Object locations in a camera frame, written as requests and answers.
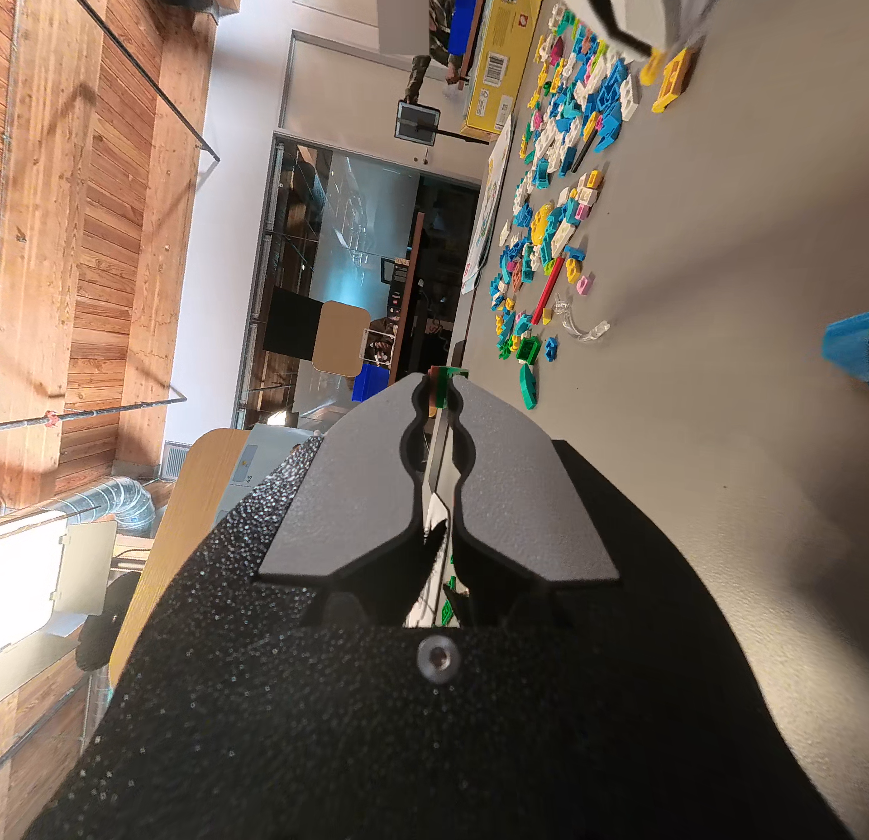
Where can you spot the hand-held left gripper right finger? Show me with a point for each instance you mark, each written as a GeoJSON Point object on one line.
{"type": "Point", "coordinates": [529, 507]}

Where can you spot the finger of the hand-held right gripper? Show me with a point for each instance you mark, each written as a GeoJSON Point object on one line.
{"type": "Point", "coordinates": [584, 5]}
{"type": "Point", "coordinates": [665, 5]}

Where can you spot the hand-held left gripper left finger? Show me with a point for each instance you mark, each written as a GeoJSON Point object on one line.
{"type": "Point", "coordinates": [346, 500]}

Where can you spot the tiny yellow brick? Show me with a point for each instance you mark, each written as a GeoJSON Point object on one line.
{"type": "Point", "coordinates": [650, 67]}

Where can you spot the yellow grille brick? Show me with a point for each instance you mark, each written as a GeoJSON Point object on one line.
{"type": "Point", "coordinates": [673, 79]}

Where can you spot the multicolour toy brick strip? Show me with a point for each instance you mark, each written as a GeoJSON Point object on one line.
{"type": "Point", "coordinates": [446, 388]}

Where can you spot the grey desk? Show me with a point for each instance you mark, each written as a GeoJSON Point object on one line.
{"type": "Point", "coordinates": [679, 242]}

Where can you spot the yellow cardboard box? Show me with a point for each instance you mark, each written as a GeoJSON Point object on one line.
{"type": "Point", "coordinates": [502, 46]}

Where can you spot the pile of blue white bricks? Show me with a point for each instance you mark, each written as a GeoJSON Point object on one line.
{"type": "Point", "coordinates": [611, 93]}

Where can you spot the light blue instruction sheets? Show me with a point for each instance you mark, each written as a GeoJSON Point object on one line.
{"type": "Point", "coordinates": [271, 446]}

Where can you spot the teal curved brick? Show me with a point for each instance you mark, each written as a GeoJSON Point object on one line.
{"type": "Point", "coordinates": [529, 386]}

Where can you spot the scattered green brown bricks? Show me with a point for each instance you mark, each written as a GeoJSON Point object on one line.
{"type": "Point", "coordinates": [448, 609]}

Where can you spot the wooden side table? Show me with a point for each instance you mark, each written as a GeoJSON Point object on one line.
{"type": "Point", "coordinates": [197, 487]}

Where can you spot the brown chair back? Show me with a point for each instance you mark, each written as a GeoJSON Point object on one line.
{"type": "Point", "coordinates": [341, 337]}

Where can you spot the black panel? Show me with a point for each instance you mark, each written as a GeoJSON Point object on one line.
{"type": "Point", "coordinates": [292, 324]}

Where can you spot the transparent curved plastic piece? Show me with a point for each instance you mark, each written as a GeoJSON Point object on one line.
{"type": "Point", "coordinates": [580, 324]}

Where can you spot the red toy bar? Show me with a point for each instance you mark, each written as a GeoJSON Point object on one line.
{"type": "Point", "coordinates": [548, 290]}

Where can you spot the white instruction booklet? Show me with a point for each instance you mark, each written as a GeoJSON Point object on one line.
{"type": "Point", "coordinates": [489, 202]}

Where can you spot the dark rounded object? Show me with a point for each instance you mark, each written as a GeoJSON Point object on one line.
{"type": "Point", "coordinates": [105, 623]}

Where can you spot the glass partition window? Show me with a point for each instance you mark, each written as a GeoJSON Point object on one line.
{"type": "Point", "coordinates": [366, 195]}

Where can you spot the white light panel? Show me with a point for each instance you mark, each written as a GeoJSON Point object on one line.
{"type": "Point", "coordinates": [47, 582]}

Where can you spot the person's leg in jeans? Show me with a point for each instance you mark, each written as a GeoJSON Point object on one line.
{"type": "Point", "coordinates": [848, 348]}

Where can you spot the thin metal rod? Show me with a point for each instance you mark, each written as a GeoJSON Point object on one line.
{"type": "Point", "coordinates": [136, 66]}

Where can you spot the wall vent grille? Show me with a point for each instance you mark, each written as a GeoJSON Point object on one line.
{"type": "Point", "coordinates": [176, 460]}

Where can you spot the silver ventilation duct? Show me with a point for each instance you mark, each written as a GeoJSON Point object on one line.
{"type": "Point", "coordinates": [108, 504]}

